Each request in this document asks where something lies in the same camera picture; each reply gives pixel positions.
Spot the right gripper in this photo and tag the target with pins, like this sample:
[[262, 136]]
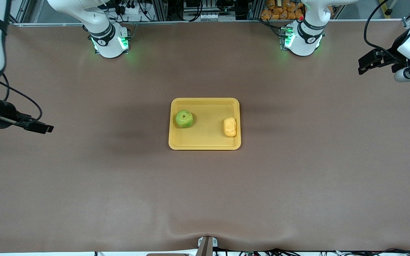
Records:
[[3, 113]]

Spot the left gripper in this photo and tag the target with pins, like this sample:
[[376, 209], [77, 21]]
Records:
[[394, 57]]

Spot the green apple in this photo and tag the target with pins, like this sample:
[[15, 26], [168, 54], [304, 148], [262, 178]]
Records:
[[184, 119]]

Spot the yellow potato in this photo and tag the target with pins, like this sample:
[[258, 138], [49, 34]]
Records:
[[230, 127]]

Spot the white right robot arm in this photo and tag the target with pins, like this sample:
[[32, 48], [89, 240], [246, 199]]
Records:
[[109, 46]]

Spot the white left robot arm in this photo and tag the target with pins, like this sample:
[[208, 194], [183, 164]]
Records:
[[303, 42]]

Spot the yellow plastic tray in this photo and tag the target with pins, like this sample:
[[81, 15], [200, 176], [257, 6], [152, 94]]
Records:
[[205, 138]]

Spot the orange snack packet pile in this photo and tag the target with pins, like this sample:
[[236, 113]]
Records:
[[276, 13]]

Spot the white power strip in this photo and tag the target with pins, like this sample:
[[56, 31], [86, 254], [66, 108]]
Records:
[[133, 16]]

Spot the white terminal block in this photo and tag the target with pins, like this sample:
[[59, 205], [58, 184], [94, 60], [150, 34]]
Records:
[[208, 16]]

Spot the brown table mat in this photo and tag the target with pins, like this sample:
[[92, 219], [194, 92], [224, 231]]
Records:
[[205, 195]]

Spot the aluminium table edge rail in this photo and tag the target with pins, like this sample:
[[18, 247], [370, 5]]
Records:
[[48, 24]]

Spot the metal clamp bracket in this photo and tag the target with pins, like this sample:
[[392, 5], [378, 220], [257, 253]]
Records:
[[205, 245]]

